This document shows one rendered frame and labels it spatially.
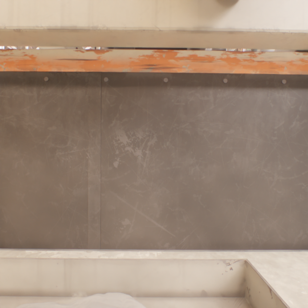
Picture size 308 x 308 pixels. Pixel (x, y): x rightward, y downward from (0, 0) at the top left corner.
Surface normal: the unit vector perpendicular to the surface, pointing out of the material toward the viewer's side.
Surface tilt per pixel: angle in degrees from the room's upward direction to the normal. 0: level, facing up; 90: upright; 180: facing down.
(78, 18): 90
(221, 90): 90
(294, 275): 0
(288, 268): 0
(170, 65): 90
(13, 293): 90
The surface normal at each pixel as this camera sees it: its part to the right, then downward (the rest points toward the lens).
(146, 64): 0.01, 0.01
